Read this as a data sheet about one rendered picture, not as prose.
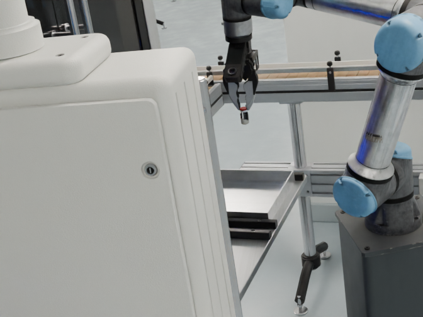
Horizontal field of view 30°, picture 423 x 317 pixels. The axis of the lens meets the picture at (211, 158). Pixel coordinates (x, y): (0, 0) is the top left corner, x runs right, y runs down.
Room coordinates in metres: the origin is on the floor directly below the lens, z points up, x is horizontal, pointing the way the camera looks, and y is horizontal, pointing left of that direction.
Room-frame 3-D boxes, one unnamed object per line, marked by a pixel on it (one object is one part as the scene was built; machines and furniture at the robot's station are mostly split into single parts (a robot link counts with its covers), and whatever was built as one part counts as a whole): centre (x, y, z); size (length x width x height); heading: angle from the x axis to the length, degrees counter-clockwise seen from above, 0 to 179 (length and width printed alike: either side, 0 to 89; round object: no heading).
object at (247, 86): (2.04, -0.14, 1.17); 0.06 x 0.03 x 0.09; 159
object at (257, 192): (2.00, -0.02, 0.90); 0.34 x 0.26 x 0.04; 66
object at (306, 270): (2.89, -0.35, 0.07); 0.50 x 0.08 x 0.14; 156
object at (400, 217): (1.88, -0.46, 0.84); 0.15 x 0.15 x 0.10
